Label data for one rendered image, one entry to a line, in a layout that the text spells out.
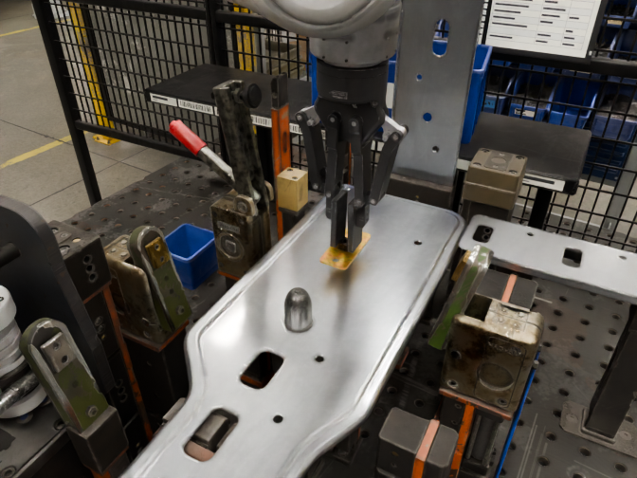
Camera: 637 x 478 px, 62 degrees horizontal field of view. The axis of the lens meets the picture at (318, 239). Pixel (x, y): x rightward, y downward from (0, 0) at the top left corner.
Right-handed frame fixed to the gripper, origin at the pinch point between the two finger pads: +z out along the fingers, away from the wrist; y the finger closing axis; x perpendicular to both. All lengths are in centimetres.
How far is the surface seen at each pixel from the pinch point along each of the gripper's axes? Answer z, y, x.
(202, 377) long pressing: 6.3, -4.5, -24.5
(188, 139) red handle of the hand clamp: -6.5, -23.3, -0.9
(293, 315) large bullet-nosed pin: 4.1, 0.3, -14.1
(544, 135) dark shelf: 4, 17, 48
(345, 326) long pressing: 6.6, 5.1, -10.7
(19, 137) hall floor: 106, -298, 141
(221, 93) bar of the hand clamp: -14.3, -16.1, -1.8
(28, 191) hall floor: 106, -232, 96
